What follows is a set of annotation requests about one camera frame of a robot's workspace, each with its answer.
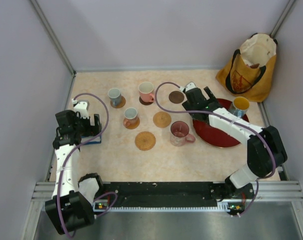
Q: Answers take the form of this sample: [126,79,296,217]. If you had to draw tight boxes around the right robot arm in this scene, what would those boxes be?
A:
[180,82,288,198]

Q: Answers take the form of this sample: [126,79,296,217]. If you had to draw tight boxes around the grey blue mug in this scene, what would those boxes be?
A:
[107,87,122,107]

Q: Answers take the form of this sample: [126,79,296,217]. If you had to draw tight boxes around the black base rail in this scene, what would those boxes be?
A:
[96,181,254,208]

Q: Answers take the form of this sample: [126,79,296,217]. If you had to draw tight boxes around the small pink mug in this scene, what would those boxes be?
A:
[123,107,138,127]

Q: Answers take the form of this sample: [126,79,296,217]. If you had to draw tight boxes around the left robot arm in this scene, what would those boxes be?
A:
[45,110,105,235]

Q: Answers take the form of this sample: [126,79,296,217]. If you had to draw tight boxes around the blue mug yellow inside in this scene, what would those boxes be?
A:
[228,96,250,118]

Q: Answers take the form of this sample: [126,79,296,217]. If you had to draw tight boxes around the pink mug white inside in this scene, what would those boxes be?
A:
[138,81,155,103]

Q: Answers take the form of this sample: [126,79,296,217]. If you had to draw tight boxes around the dark walnut coaster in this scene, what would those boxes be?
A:
[139,96,154,106]
[168,90,185,104]

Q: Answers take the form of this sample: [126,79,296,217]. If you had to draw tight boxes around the tall pink ghost mug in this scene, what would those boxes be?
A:
[170,121,196,147]

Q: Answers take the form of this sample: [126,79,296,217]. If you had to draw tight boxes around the yellow tote bag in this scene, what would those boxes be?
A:
[216,33,278,103]

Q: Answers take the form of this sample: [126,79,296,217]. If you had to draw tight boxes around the red round tray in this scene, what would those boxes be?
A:
[192,98,240,148]

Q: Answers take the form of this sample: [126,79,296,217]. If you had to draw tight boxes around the light wood coaster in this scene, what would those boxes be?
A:
[123,117,140,130]
[110,96,126,109]

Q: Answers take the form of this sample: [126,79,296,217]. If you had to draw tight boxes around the blue white razor box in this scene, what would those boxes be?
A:
[80,136,102,145]

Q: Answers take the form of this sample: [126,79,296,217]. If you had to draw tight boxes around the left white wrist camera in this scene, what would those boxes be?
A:
[71,99,90,119]

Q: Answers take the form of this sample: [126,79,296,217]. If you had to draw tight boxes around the left aluminium frame post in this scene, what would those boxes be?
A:
[28,0,76,77]

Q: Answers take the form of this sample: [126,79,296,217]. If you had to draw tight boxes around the aluminium frame post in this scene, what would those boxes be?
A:
[28,0,76,77]
[269,0,297,39]

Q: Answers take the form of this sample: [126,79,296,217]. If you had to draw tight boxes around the right aluminium frame post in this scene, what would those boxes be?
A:
[269,0,297,39]

